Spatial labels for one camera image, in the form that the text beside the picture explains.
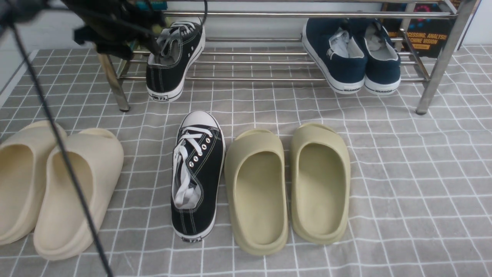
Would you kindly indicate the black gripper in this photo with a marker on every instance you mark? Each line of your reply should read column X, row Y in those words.
column 111, row 25

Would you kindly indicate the black canvas sneaker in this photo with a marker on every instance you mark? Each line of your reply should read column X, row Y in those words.
column 198, row 160
column 180, row 46

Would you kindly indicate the chrome metal shoe rack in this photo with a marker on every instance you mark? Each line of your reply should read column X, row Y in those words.
column 431, row 81

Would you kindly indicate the cream left foam slide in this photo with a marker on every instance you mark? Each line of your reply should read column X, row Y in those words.
column 23, row 162

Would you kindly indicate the cream foam slide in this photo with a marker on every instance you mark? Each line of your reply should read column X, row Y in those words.
column 23, row 162
column 97, row 157

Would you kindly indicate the olive green left slide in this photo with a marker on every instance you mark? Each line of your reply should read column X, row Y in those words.
column 254, row 173

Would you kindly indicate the olive green slide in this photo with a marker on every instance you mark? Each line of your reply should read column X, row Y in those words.
column 321, row 177
column 254, row 173

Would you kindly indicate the cream right foam slide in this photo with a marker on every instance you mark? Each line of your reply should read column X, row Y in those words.
column 97, row 157

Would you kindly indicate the navy left canvas sneaker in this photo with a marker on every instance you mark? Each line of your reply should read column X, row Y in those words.
column 334, row 49

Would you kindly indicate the navy canvas sneaker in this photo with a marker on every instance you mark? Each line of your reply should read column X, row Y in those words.
column 383, row 69
column 334, row 49

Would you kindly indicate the olive green right slide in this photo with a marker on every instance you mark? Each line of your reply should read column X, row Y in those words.
column 321, row 177

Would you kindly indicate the navy right canvas sneaker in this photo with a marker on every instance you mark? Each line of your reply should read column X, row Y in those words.
column 383, row 69

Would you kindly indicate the black book with orange text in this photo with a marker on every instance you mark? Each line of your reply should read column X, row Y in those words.
column 428, row 36

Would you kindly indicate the grey checked floor cloth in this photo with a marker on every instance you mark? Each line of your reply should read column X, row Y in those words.
column 420, row 195

